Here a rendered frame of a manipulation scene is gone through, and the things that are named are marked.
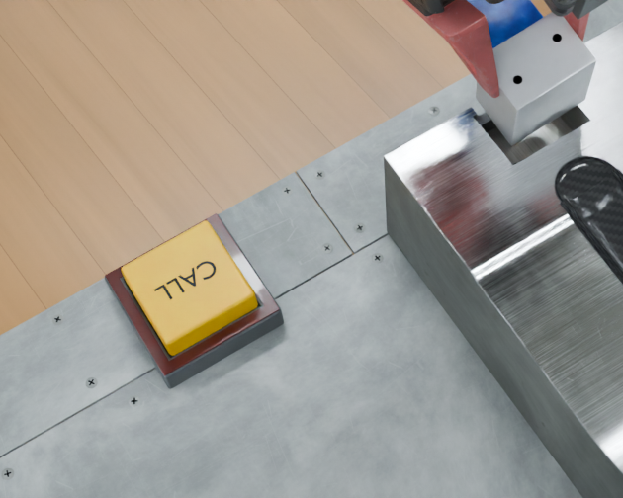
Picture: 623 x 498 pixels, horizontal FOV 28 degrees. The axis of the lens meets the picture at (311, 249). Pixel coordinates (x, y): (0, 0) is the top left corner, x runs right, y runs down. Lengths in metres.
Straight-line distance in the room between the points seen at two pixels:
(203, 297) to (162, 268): 0.03
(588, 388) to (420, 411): 0.12
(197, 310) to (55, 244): 0.13
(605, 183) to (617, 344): 0.09
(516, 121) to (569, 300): 0.10
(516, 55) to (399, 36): 0.21
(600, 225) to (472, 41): 0.14
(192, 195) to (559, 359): 0.28
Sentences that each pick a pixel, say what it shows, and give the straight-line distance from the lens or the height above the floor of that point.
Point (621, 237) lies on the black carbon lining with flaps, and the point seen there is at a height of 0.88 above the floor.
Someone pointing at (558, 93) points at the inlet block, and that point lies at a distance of 0.67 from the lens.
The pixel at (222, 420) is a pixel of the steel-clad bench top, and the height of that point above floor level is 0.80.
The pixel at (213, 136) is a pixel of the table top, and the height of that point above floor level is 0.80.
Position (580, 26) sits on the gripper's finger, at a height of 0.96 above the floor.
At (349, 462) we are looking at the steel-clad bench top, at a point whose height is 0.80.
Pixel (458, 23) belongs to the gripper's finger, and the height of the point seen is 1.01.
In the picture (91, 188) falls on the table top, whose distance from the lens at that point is 0.82.
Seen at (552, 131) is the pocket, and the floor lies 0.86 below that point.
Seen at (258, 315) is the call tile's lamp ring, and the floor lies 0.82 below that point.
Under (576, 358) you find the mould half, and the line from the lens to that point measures 0.65.
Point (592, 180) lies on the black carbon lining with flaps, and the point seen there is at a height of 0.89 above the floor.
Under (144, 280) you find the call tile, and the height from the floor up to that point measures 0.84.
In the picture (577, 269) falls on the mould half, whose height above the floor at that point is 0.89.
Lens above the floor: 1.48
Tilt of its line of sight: 62 degrees down
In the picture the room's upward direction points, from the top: 9 degrees counter-clockwise
